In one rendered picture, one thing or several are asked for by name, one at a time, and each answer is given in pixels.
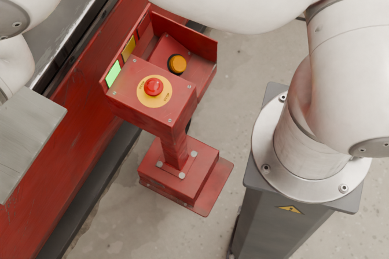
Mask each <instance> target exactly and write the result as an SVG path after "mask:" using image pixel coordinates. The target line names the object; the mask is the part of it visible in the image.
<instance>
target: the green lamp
mask: <svg viewBox="0 0 389 259"><path fill-rule="evenodd" d="M120 70H121V69H120V66H119V63H118V60H117V61H116V63H115V65H114V66H113V68H112V69H111V71H110V72H109V74H108V76H107V77H106V80H107V83H108V85H109V87H110V86H111V85H112V83H113V81H114V80H115V78H116V77H117V75H118V73H119V72H120Z"/></svg>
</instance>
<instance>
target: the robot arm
mask: <svg viewBox="0 0 389 259"><path fill-rule="evenodd" d="M60 1H61V0H0V107H1V106H2V105H3V104H4V103H5V102H6V101H7V100H8V99H10V98H11V97H12V96H13V95H15V93H16V92H18V91H19V90H20V89H21V88H22V87H23V86H24V85H25V84H26V83H27V82H28V81H29V80H30V78H32V76H33V74H34V71H35V62H34V59H33V56H32V53H31V51H30V49H29V47H28V45H27V42H26V41H25V39H24V37H23V36H22V34H23V33H25V32H27V31H29V30H31V29H33V28H34V27H36V26H37V25H39V24H40V23H41V22H42V21H44V20H45V19H46V18H47V17H48V16H49V15H50V14H51V13H52V12H53V11H54V9H55V8H56V7H57V5H58V4H59V3H60ZM148 1H149V2H151V3H153V4H155V5H157V6H158V7H160V8H162V9H164V10H167V11H169V12H171V13H174V14H176V15H179V16H181V17H184V18H186V19H189V20H192V21H194V22H197V23H200V24H202V25H205V26H208V27H211V28H215V29H218V30H221V31H224V32H230V33H233V34H242V35H258V34H265V33H268V32H270V31H274V30H275V29H278V28H281V27H282V26H284V25H286V24H288V23H290V22H291V21H292V20H294V19H295V18H297V17H298V16H299V15H300V14H302V13H304V16H305V19H306V27H307V38H308V44H309V55H308V56H307V57H305V58H304V60H303V61H302V62H301V63H300V64H299V66H298V67H297V69H296V71H295V73H294V75H293V78H292V80H291V83H290V87H289V89H288V90H287V91H284V92H282V93H281V94H278V95H277V96H275V97H274V98H273V99H271V100H270V101H269V102H268V103H267V104H266V105H265V106H264V107H263V108H262V110H261V111H260V113H259V114H258V116H257V118H256V120H255V123H254V126H253V129H252V135H251V151H252V156H253V160H254V163H255V165H256V167H257V170H258V171H259V173H260V174H261V176H262V177H263V179H264V180H265V181H266V182H267V183H268V184H269V186H270V187H272V188H273V189H275V190H276V191H277V192H278V193H280V194H282V195H283V196H285V197H287V198H289V199H292V200H295V201H298V202H303V203H307V204H323V203H327V202H332V201H335V200H337V199H341V198H343V197H344V196H346V195H347V194H349V193H351V192H352V191H353V190H354V189H355V188H356V187H358V186H359V184H360V183H361V182H362V181H363V179H364V178H365V176H366V174H367V173H368V170H369V169H370V166H371V163H372V159H373V158H385V157H389V0H148Z"/></svg>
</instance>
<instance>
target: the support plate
mask: <svg viewBox="0 0 389 259"><path fill-rule="evenodd" d="M67 112H68V111H67V109H66V108H64V107H62V106H60V105H59V104H57V103H55V102H53V101H51V100H49V99H47V98H46V97H44V96H42V95H40V94H38V93H37V92H35V91H33V90H31V89H30V88H28V87H26V86H23V87H22V88H21V89H20V90H19V91H18V92H16V93H15V95H13V96H12V97H11V98H10V99H8V100H7V101H6V102H5V103H4V104H3V105H2V106H1V107H0V204H2V205H4V204H5V203H6V201H7V200H8V199H9V197H10V196H11V194H12V192H13V191H14V189H15V188H16V187H17V185H18V184H19V183H20V181H21V179H22V178H23V176H24V175H25V174H26V172H27V171H28V169H29V168H30V166H31V165H32V163H33V162H34V160H35V159H36V158H37V156H38V154H39V153H40V152H41V150H42V149H43V147H44V145H45V144H46V143H47V141H48V140H49V138H50V137H51V135H52V134H53V132H54V131H55V129H56V128H57V127H58V125H59V124H60V122H61V121H62V119H63V118H64V116H65V115H66V113H67Z"/></svg>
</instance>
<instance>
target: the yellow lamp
mask: <svg viewBox="0 0 389 259"><path fill-rule="evenodd" d="M135 46H136V45H135V40H134V36H132V37H131V39H130V41H129V42H128V44H127V46H126V47H125V48H124V50H123V52H122V56H123V59H124V62H126V61H127V59H128V57H129V56H130V54H131V52H132V51H133V50H134V48H135Z"/></svg>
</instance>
